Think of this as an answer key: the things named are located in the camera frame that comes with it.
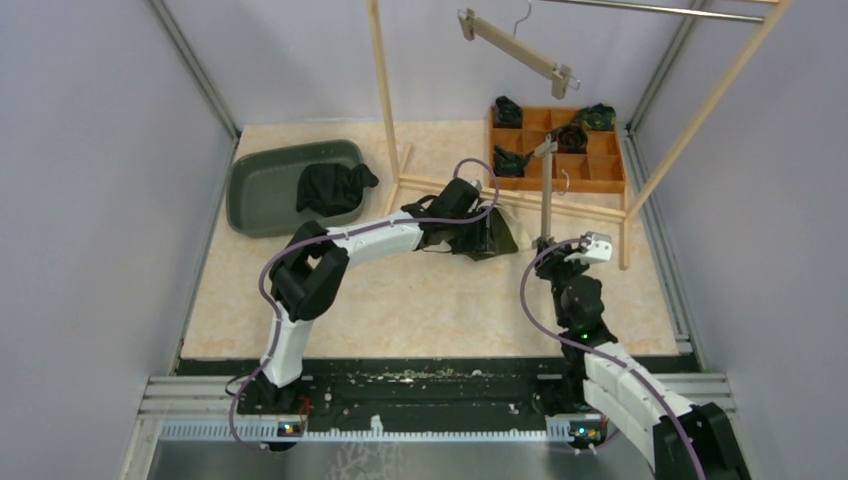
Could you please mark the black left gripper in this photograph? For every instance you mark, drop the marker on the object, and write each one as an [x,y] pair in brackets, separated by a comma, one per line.
[478,242]

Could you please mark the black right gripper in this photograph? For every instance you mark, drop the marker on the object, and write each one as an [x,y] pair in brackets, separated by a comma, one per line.
[556,259]

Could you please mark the green underwear with cream waistband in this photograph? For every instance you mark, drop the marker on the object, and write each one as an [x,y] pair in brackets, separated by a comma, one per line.
[507,233]

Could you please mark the beige clip hanger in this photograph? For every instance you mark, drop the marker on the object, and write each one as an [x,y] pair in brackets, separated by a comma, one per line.
[559,75]
[546,151]

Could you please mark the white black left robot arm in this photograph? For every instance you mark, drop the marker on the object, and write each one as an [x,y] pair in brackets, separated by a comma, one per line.
[303,281]

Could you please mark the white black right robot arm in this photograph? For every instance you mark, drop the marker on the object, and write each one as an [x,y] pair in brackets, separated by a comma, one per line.
[678,438]

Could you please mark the hanging beige clip hanger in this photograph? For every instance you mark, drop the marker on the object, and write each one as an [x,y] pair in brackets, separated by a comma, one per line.
[559,75]

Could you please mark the dark rolled sock front left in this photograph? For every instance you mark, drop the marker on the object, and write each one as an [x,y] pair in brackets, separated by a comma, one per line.
[508,163]

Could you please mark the dark rolled sock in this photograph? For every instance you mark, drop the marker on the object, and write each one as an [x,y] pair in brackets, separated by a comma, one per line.
[507,114]
[508,163]
[572,139]

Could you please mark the dark rolled sock far left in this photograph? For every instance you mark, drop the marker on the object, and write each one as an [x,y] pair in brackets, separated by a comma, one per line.
[507,114]

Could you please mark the dark rolled sock centre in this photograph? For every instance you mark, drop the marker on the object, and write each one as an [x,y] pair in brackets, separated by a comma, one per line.
[572,139]

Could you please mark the black striped garment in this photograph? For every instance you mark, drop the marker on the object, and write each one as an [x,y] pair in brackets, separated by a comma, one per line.
[331,189]

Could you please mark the long dark patterned sock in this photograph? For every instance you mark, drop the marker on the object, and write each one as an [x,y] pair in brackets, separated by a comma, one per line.
[599,122]

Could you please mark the grey-green plastic tub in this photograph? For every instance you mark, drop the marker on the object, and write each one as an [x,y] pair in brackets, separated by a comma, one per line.
[262,188]

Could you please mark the light wooden clothes rack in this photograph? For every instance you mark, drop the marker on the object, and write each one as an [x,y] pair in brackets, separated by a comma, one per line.
[625,215]

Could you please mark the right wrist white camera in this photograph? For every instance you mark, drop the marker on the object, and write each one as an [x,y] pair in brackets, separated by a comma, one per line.
[595,248]

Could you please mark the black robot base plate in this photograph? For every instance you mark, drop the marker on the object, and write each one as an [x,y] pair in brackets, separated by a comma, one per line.
[427,395]

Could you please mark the aluminium front rail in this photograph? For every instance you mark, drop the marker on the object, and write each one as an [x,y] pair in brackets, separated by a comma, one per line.
[205,408]

